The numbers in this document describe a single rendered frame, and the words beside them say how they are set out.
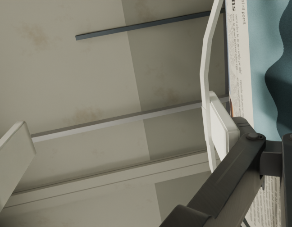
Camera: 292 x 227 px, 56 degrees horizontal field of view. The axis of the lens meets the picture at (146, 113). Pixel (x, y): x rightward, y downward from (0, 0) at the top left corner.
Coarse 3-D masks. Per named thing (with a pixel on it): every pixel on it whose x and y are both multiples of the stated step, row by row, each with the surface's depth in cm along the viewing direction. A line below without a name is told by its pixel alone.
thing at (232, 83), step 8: (232, 24) 23; (232, 32) 24; (232, 40) 24; (232, 48) 25; (232, 56) 25; (232, 64) 26; (232, 72) 26; (232, 80) 27; (232, 88) 29; (232, 96) 32; (232, 104) 33; (232, 112) 34
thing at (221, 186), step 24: (240, 144) 14; (264, 144) 14; (216, 168) 12; (240, 168) 12; (216, 192) 11; (240, 192) 11; (168, 216) 9; (192, 216) 9; (216, 216) 10; (240, 216) 12
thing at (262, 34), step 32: (256, 0) 18; (288, 0) 15; (256, 32) 19; (288, 32) 15; (256, 64) 20; (288, 64) 16; (256, 96) 21; (288, 96) 17; (256, 128) 22; (288, 128) 17; (256, 224) 26
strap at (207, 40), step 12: (216, 0) 17; (216, 12) 17; (204, 36) 18; (204, 48) 18; (204, 60) 18; (204, 72) 18; (204, 84) 18; (204, 96) 19; (204, 108) 19; (204, 120) 20
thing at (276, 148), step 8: (240, 120) 17; (240, 128) 16; (248, 128) 16; (240, 136) 15; (272, 144) 14; (280, 144) 14; (264, 152) 14; (272, 152) 13; (280, 152) 13; (264, 160) 14; (272, 160) 14; (280, 160) 13; (264, 168) 14; (272, 168) 14; (280, 168) 14; (280, 176) 14
